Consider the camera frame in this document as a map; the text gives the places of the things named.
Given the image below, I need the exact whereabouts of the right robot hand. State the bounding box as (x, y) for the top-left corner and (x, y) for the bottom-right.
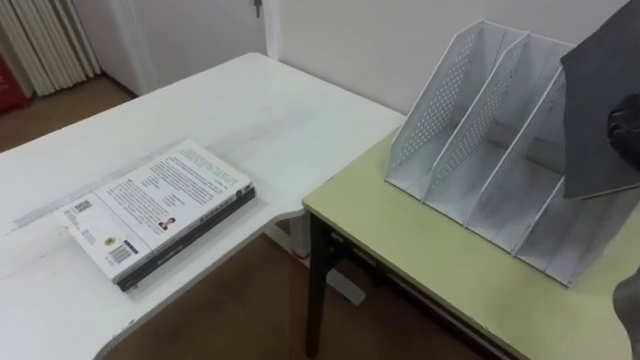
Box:
(606, 93), (640, 172)

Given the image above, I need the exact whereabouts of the dark grey book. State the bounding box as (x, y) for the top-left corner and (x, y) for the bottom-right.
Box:
(559, 0), (640, 200)

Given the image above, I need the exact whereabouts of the white perforated file organizer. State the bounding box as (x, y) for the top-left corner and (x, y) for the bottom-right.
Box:
(384, 18), (640, 289)

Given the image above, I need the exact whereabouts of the green table with black legs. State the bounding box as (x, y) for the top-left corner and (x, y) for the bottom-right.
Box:
(302, 127), (640, 360)

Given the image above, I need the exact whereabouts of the white desk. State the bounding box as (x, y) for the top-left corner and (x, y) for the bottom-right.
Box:
(0, 52), (406, 360)

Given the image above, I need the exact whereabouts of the white door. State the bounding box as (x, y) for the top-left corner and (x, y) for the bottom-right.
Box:
(74, 0), (269, 96)

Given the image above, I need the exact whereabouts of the black book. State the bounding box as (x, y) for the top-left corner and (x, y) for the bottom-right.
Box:
(115, 187), (257, 293)

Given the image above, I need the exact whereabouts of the white cover book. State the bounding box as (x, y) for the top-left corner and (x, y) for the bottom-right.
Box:
(53, 138), (254, 282)

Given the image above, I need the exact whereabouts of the white radiator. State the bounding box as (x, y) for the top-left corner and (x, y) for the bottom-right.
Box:
(0, 0), (101, 97)

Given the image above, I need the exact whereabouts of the red object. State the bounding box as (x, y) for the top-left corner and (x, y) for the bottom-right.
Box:
(0, 54), (29, 114)

